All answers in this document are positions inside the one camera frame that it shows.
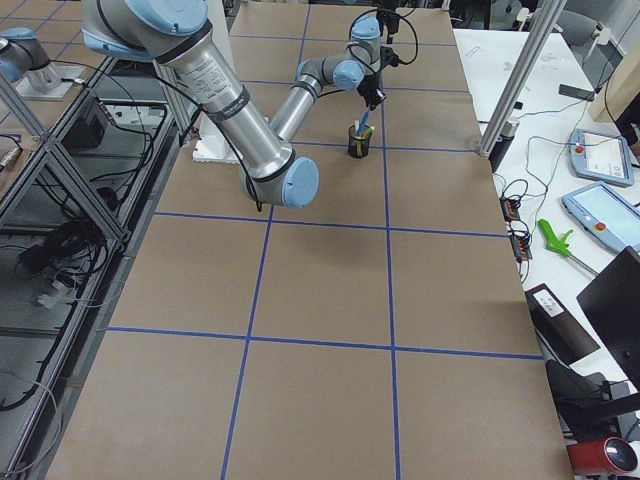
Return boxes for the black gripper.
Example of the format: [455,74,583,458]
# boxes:
[357,46,400,107]

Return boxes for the red thermos bottle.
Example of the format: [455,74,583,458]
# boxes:
[567,437,639,476]

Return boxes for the aluminium frame post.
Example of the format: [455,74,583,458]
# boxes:
[477,0,567,157]

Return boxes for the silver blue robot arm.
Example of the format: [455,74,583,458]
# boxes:
[82,1,391,209]
[1,27,84,100]

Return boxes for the black smartphone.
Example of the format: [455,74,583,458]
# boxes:
[558,84,595,102]

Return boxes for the black computer monitor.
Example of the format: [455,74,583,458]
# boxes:
[577,247,639,388]

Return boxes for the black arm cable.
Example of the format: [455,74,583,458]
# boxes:
[177,8,418,216]

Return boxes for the blue highlighter pen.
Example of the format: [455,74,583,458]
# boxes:
[356,108,371,137]

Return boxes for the green plastic tool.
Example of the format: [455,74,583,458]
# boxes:
[537,219,574,258]

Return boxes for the near blue teach pendant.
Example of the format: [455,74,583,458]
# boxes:
[561,181,640,253]

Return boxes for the black mesh pen cup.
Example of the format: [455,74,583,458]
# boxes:
[347,125,371,159]

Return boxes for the orange black usb hub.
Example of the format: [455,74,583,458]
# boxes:
[499,196,532,263]

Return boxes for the blue teach pendant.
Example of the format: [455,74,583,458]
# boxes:
[561,181,640,253]
[568,129,635,187]

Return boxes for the far blue teach pendant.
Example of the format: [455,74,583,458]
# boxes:
[568,129,635,187]

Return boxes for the black box white label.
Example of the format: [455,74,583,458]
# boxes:
[525,284,599,364]

